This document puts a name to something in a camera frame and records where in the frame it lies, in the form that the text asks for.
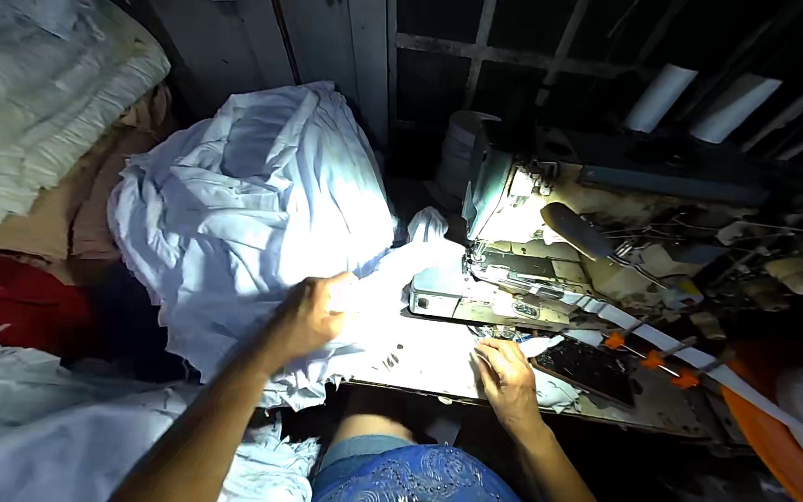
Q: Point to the person's right hand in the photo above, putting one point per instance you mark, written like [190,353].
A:
[513,387]

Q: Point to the person's left hand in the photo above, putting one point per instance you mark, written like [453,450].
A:
[307,322]

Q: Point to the person's right thumb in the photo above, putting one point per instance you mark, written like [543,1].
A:
[487,375]

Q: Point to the person's left thumb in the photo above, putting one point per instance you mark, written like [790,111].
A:
[332,326]

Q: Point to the person's right fingers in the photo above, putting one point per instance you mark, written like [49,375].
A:
[501,351]

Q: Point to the person's left fingers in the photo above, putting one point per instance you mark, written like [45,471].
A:
[330,284]

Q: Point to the large white cloth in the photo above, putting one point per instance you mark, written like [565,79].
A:
[255,209]

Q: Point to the person's right forearm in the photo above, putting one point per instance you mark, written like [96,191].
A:
[548,457]

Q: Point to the person's left forearm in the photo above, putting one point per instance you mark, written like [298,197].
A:
[213,418]

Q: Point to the small white cloth scrap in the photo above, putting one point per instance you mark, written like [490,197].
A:
[556,392]

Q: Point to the black rectangular tray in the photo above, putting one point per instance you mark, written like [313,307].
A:
[586,368]

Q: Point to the person's legs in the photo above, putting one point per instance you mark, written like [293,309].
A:
[370,431]

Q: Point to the orange clip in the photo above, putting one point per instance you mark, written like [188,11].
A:
[652,360]
[615,340]
[685,378]

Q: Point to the person's body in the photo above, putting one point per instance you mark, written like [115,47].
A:
[422,477]

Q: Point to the grey gooseneck lamp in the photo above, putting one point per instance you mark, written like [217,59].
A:
[576,230]

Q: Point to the long white fabric strip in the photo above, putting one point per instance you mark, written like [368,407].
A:
[680,348]

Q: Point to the dark blue cloth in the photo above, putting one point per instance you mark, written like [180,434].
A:
[129,328]

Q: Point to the beige thread cone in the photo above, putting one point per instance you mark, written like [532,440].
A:
[708,325]
[797,275]

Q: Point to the sewing machine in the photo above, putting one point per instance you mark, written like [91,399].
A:
[624,178]

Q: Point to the grey panelled door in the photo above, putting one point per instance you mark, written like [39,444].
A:
[318,42]

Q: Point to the brown cloth sacks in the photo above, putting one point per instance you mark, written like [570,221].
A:
[95,202]

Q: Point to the metal window grille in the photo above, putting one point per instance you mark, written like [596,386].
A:
[478,50]

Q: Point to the orange cloth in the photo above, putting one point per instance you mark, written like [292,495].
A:
[771,439]

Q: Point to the white thread cone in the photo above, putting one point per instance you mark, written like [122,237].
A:
[736,110]
[661,99]

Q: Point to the pile of pale garments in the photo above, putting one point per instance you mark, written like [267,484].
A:
[46,425]

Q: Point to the red cloth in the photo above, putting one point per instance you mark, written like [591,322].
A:
[11,300]

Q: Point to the stack of whitish fabric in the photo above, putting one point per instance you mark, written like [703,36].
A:
[46,118]

